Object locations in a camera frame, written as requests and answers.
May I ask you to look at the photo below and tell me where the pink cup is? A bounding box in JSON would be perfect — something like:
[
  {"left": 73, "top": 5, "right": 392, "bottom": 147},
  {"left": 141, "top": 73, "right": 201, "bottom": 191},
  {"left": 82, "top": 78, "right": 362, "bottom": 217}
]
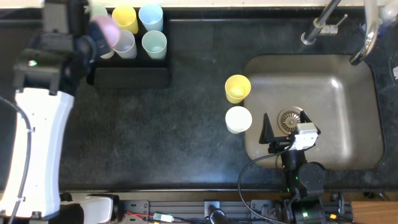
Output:
[{"left": 90, "top": 14, "right": 121, "bottom": 50}]

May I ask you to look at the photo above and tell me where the grey cup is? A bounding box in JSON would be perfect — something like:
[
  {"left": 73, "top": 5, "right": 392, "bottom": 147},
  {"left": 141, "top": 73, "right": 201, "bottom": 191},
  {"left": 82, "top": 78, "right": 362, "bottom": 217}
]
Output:
[{"left": 111, "top": 29, "right": 138, "bottom": 60}]

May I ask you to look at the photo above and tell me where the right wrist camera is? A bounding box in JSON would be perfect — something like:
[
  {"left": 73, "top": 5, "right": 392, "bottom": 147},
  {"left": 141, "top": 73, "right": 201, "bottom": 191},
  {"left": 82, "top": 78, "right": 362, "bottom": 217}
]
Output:
[{"left": 292, "top": 122, "right": 320, "bottom": 151}]

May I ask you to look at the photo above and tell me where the green cup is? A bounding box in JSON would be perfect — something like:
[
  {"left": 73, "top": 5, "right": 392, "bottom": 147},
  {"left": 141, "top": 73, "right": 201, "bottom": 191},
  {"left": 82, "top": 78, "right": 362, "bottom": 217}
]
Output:
[
  {"left": 141, "top": 30, "right": 168, "bottom": 60},
  {"left": 88, "top": 4, "right": 108, "bottom": 19}
]

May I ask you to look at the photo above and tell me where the blue cup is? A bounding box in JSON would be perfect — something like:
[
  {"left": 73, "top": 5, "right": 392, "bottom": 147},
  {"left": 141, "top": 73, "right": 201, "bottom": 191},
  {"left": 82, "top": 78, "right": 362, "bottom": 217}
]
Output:
[{"left": 138, "top": 4, "right": 164, "bottom": 32}]

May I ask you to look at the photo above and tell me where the mounting rail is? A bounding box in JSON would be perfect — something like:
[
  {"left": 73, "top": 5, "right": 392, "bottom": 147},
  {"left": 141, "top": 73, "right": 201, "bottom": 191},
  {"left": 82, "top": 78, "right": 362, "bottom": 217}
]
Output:
[{"left": 119, "top": 198, "right": 354, "bottom": 224}]

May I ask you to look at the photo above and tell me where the white cup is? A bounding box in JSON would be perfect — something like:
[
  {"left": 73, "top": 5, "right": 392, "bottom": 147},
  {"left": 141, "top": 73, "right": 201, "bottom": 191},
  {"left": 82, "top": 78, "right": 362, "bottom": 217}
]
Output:
[
  {"left": 99, "top": 48, "right": 116, "bottom": 60},
  {"left": 224, "top": 106, "right": 253, "bottom": 134}
]

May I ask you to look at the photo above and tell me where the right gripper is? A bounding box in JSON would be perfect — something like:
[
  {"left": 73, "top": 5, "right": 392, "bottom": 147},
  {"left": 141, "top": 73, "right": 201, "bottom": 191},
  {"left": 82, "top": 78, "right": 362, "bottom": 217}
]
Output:
[{"left": 259, "top": 110, "right": 313, "bottom": 154}]

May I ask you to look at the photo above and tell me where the steel tap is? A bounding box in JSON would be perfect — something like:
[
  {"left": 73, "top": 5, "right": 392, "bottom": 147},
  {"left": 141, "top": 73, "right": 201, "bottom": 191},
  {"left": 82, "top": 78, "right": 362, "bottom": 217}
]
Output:
[{"left": 300, "top": 0, "right": 382, "bottom": 67}]

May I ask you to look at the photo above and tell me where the yellow cup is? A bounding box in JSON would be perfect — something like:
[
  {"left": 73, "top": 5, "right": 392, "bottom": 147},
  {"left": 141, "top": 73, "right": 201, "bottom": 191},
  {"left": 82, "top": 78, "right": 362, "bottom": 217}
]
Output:
[
  {"left": 224, "top": 74, "right": 252, "bottom": 105},
  {"left": 111, "top": 5, "right": 139, "bottom": 35}
]

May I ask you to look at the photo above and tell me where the steel sink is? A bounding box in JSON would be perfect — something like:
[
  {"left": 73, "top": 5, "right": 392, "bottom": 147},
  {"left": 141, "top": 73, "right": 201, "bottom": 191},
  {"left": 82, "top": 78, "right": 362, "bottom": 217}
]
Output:
[{"left": 243, "top": 54, "right": 386, "bottom": 170}]

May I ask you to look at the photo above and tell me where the black tray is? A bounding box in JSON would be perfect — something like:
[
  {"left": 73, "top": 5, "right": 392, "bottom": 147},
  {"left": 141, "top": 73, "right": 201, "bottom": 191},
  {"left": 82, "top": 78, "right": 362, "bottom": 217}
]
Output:
[{"left": 86, "top": 6, "right": 171, "bottom": 88}]

